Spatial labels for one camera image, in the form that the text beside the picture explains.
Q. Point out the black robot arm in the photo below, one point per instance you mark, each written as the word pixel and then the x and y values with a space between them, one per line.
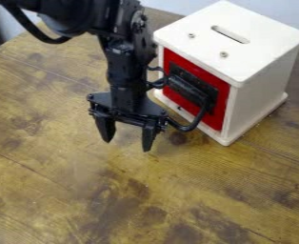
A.
pixel 119 23

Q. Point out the black drawer handle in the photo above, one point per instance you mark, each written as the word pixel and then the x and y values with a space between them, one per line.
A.
pixel 190 88

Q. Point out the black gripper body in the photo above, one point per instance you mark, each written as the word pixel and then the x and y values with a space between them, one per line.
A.
pixel 126 102

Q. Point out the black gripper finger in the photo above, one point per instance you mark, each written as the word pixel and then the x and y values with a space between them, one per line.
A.
pixel 106 124
pixel 148 136

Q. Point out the red drawer front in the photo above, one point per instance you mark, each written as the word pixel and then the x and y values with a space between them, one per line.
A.
pixel 214 119

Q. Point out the white wooden box cabinet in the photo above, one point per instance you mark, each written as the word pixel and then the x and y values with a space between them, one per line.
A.
pixel 244 48

